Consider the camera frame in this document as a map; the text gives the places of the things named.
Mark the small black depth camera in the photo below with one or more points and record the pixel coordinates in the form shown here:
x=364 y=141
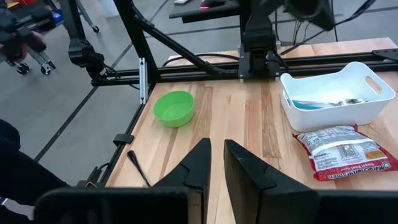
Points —
x=93 y=179

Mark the silver metal spoon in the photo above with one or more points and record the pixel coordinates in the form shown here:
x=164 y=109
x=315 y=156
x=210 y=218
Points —
x=354 y=101

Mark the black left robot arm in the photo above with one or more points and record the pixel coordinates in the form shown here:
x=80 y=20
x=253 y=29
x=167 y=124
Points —
x=259 y=34

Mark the silver metal bracket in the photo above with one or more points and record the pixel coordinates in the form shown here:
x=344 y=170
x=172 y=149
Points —
x=143 y=81

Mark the person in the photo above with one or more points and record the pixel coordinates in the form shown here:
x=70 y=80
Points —
x=18 y=174

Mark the black diagonal frame brace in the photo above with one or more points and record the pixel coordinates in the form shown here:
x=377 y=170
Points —
x=180 y=46

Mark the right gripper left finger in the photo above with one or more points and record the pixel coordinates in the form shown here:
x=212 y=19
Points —
x=192 y=177

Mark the rolling chair base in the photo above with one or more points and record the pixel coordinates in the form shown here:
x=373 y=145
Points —
x=45 y=67

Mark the white plastic bin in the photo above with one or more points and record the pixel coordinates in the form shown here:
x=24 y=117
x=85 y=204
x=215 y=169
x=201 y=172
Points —
x=326 y=119

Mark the black computer mouse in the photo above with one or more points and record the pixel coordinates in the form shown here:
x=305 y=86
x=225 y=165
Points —
x=213 y=3

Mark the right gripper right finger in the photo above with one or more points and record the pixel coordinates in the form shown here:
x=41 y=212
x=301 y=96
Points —
x=248 y=193

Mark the green plastic bowl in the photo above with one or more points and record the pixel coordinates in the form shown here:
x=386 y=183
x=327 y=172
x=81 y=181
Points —
x=174 y=109

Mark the black frame clip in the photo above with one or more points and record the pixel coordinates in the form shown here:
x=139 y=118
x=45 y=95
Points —
x=122 y=139

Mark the black table frame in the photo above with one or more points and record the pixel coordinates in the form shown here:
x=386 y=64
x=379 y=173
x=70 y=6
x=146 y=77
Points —
x=311 y=63

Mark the teal plastic spoon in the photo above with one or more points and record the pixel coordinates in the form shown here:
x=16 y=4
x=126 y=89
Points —
x=306 y=106

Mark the red ramen packet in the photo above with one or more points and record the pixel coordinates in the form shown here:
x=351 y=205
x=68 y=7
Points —
x=342 y=152

